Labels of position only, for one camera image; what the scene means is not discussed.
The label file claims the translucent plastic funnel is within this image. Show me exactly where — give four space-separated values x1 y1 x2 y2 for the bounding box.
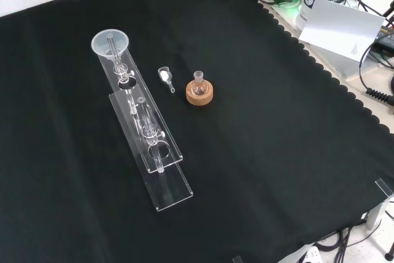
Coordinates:
90 28 130 70

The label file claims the glass weighing funnel with powder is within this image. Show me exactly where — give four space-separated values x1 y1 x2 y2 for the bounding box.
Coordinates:
157 66 177 95

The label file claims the white power strip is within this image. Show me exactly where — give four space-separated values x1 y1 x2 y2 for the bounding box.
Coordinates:
300 245 322 263

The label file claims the black coiled cable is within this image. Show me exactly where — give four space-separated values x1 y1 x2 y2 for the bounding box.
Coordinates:
365 87 394 106

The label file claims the black bench cloth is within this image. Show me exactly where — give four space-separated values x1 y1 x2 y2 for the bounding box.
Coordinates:
0 0 394 263

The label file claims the small round-bottom glass flask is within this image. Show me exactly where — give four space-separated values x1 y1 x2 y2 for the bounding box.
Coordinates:
190 71 206 97

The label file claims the aluminium bench bracket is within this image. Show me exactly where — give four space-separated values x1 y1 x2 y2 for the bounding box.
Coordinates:
366 178 394 230

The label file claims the pale white board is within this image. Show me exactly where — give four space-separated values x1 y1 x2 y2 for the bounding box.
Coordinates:
299 0 387 62

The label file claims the cork ring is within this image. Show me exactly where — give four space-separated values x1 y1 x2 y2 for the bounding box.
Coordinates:
185 79 215 107

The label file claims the clear acrylic funnel stand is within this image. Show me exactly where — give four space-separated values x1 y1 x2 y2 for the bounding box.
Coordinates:
97 49 195 213

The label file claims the black power adapter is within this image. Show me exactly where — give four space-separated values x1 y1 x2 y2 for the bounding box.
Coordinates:
376 25 394 49

